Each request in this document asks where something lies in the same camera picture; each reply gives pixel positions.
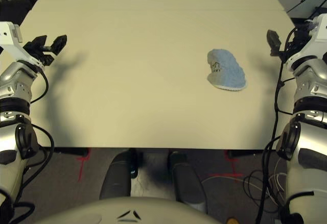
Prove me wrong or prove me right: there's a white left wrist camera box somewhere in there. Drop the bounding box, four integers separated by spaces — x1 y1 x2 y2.
0 21 45 68

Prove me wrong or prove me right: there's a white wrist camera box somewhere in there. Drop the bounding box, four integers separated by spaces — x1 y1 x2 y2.
285 13 327 69
0 21 45 68

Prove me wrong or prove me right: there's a beige robot torso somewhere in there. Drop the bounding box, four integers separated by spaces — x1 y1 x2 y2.
28 197 218 224

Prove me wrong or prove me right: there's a blue and grey rag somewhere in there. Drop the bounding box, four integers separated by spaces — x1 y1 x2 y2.
206 49 248 92

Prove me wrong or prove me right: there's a dark grey right robot leg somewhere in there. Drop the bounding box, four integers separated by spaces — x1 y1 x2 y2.
167 151 207 211

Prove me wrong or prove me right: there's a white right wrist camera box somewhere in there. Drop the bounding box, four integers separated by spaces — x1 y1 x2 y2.
285 13 327 69

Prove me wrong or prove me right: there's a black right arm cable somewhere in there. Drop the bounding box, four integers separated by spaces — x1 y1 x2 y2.
255 27 297 224

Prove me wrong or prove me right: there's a dark grey robot leg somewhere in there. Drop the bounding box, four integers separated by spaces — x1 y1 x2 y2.
167 151 207 211
99 152 140 201

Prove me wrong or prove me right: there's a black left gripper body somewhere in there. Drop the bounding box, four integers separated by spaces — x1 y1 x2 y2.
23 42 56 66

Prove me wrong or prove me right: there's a white floor cable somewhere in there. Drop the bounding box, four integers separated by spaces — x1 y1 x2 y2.
201 172 287 192

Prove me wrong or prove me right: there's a black foam floor mat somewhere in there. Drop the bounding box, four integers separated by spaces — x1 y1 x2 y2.
0 0 33 25

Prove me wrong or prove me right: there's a dark grey left robot leg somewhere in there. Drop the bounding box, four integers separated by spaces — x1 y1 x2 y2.
99 152 140 201

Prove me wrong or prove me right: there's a black tripod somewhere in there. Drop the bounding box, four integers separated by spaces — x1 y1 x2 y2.
286 0 327 18

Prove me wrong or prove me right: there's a black floor cable bundle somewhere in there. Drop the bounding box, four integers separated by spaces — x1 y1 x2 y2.
242 169 282 212

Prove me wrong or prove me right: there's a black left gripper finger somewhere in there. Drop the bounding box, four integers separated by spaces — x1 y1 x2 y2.
51 35 67 56
30 36 48 47

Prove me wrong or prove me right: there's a black table foot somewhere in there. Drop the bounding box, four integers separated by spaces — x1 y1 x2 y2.
227 148 278 159
55 147 89 157

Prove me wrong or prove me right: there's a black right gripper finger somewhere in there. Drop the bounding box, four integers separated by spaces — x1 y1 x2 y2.
267 30 282 56

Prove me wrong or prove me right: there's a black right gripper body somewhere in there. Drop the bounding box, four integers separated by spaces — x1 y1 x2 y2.
278 24 311 61

